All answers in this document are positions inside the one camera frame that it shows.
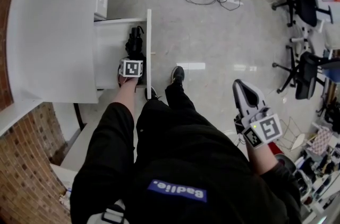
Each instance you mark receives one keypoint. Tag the person's left forearm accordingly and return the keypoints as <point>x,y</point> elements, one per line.
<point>126,95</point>

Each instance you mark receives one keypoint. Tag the person's left black shoe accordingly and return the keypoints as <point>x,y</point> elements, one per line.
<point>152,94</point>

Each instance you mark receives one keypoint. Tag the white low cabinet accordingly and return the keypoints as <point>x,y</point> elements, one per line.
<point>71,154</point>

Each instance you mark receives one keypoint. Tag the person's black shoe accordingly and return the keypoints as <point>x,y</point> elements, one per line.
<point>152,94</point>
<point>177,75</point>

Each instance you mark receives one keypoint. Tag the person's black shirt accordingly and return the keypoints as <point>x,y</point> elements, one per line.
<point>186,164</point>

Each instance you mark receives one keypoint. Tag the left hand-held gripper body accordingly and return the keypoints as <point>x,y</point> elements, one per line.
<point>131,67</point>

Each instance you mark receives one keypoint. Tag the red grey round device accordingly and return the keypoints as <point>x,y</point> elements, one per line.
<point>281,158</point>

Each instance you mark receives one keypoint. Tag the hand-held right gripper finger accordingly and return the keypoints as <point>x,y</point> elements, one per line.
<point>261,96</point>
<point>239,101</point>

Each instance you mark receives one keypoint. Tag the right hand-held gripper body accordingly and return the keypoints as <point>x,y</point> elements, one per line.
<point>265,130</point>

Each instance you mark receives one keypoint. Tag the black umbrella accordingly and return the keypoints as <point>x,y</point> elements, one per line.
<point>135,42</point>

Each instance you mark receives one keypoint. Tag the person's right black shoe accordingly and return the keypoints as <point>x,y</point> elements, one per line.
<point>177,75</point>

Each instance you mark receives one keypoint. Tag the person's right forearm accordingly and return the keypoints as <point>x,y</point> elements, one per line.
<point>261,159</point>

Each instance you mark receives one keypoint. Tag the white desk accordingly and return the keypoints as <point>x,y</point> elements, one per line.
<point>53,45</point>

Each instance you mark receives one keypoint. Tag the person's black trousers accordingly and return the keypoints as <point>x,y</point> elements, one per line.
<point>175,103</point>

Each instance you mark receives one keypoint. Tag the cluttered storage pile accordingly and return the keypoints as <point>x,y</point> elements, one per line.
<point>318,164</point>

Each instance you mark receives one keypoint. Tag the white office chair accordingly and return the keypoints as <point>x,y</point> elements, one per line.
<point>301,41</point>

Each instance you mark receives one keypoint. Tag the white drawer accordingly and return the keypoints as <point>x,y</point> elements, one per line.
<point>111,45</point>

